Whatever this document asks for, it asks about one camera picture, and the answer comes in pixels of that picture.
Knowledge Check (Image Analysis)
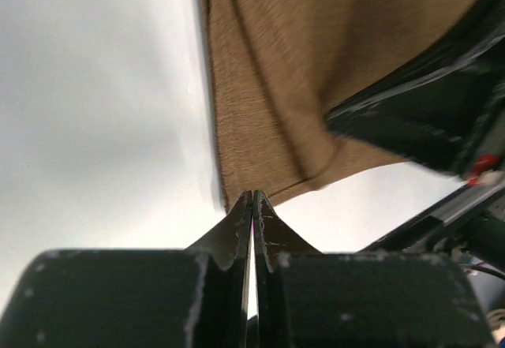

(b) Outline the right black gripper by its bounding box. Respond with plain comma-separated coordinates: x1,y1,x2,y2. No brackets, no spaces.
325,0,504,178

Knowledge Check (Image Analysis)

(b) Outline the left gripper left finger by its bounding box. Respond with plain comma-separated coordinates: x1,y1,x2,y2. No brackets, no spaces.
1,192,253,347

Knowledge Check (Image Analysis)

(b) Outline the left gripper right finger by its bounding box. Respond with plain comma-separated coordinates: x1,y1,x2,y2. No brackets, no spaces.
252,191,496,347

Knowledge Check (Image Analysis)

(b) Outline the brown cloth napkin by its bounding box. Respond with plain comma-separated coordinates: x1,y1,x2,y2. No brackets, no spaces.
201,0,474,208

